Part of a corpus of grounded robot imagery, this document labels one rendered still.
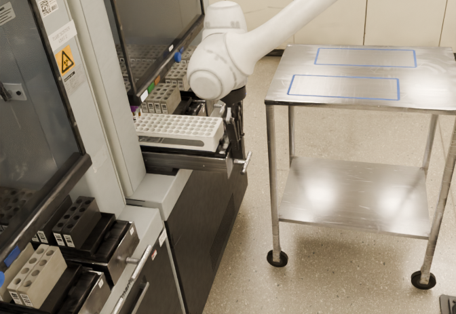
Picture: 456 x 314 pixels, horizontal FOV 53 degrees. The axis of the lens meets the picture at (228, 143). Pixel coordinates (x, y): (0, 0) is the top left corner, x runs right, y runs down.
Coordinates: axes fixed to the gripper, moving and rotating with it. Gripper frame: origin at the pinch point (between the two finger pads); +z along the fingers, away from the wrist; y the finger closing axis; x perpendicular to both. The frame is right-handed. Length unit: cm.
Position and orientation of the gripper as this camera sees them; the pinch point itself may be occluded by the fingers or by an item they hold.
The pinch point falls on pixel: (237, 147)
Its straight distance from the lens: 130.9
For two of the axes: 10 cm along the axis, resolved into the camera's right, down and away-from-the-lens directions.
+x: 9.6, 0.7, -2.7
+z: 1.0, 8.2, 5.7
